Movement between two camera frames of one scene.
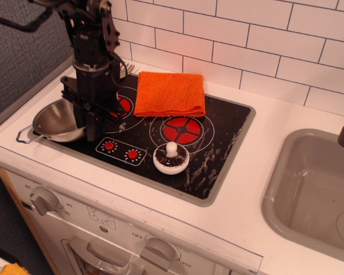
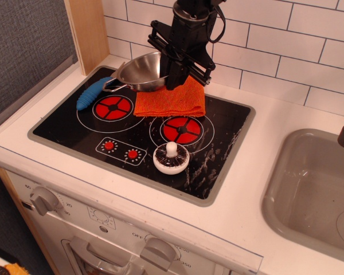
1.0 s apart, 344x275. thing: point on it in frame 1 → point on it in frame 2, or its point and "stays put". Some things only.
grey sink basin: x=309 y=193 stays put
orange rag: x=167 y=94 stays put
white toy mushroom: x=171 y=158 stays put
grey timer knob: x=43 y=200 stays put
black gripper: x=96 y=87 → x=184 y=47
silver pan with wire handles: x=55 y=122 → x=141 y=73
